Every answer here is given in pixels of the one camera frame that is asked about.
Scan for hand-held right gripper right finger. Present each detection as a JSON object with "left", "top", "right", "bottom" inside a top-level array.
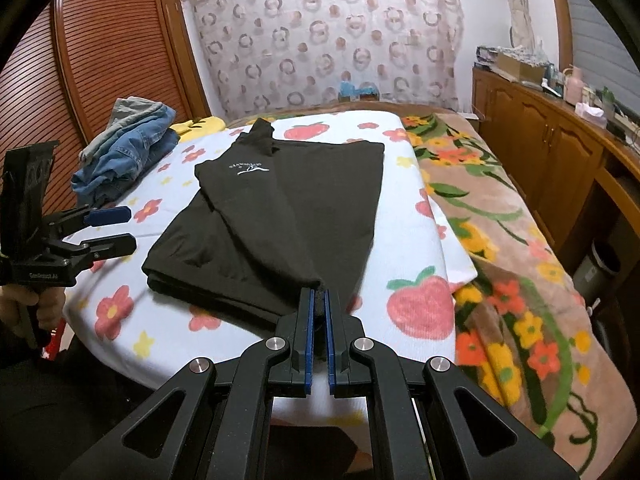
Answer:
[{"left": 324, "top": 289, "right": 581, "bottom": 480}]

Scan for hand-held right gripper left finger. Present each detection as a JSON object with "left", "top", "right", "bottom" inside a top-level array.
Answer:
[{"left": 64, "top": 287, "right": 316, "bottom": 480}]

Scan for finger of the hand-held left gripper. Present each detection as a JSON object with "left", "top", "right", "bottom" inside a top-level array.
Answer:
[
  {"left": 54, "top": 233, "right": 138, "bottom": 274},
  {"left": 47, "top": 204, "right": 133, "bottom": 236}
]

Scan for black pants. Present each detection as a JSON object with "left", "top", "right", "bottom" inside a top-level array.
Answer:
[{"left": 141, "top": 118, "right": 386, "bottom": 333}]

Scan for grey pants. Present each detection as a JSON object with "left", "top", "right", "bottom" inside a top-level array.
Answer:
[{"left": 80, "top": 97, "right": 166, "bottom": 161}]

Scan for person's left hand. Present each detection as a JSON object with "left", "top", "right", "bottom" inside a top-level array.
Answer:
[{"left": 0, "top": 284, "right": 67, "bottom": 347}]

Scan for blue jeans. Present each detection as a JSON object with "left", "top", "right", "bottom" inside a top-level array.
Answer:
[{"left": 71, "top": 105, "right": 181, "bottom": 208}]

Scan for red object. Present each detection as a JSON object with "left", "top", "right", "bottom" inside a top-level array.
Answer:
[{"left": 40, "top": 317, "right": 67, "bottom": 361}]

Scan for yellow plush toy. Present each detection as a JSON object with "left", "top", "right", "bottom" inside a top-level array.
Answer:
[{"left": 172, "top": 115, "right": 227, "bottom": 144}]

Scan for wooden louvred wardrobe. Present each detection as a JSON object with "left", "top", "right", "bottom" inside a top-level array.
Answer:
[{"left": 0, "top": 0, "right": 211, "bottom": 221}]

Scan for person's dark clothing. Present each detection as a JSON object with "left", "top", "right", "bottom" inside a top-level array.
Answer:
[{"left": 0, "top": 340, "right": 168, "bottom": 480}]

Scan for brown floral blanket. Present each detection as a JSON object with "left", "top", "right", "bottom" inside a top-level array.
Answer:
[{"left": 400, "top": 110, "right": 615, "bottom": 461}]

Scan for blue plastic bag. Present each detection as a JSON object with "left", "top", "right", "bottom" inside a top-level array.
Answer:
[{"left": 339, "top": 80, "right": 382, "bottom": 102}]

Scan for grey trash bin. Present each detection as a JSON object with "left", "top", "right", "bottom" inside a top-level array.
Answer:
[{"left": 572, "top": 240, "right": 622, "bottom": 307}]

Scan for circle-pattern curtain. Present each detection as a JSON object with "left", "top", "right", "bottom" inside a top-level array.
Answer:
[{"left": 182, "top": 0, "right": 466, "bottom": 121}]

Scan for wooden cabinet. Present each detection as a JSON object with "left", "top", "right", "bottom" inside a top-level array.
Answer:
[{"left": 472, "top": 67, "right": 640, "bottom": 341}]

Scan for stack of magazines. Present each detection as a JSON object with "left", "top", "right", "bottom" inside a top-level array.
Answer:
[{"left": 475, "top": 45, "right": 502, "bottom": 69}]

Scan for cardboard box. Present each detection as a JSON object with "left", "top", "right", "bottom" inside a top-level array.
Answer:
[{"left": 492, "top": 52, "right": 547, "bottom": 86}]

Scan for pink tissue pack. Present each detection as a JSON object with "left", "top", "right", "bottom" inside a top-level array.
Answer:
[{"left": 575, "top": 101, "right": 609, "bottom": 129}]

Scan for pink jug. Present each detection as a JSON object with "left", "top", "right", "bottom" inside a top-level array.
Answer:
[{"left": 562, "top": 65, "right": 584, "bottom": 104}]

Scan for beige lace curtain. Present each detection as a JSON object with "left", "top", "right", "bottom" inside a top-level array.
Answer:
[{"left": 504, "top": 0, "right": 532, "bottom": 47}]

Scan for grey window blind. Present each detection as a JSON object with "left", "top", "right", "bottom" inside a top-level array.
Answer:
[{"left": 562, "top": 0, "right": 640, "bottom": 108}]

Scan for wooden window frame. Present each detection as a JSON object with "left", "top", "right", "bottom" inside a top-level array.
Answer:
[{"left": 544, "top": 0, "right": 576, "bottom": 68}]

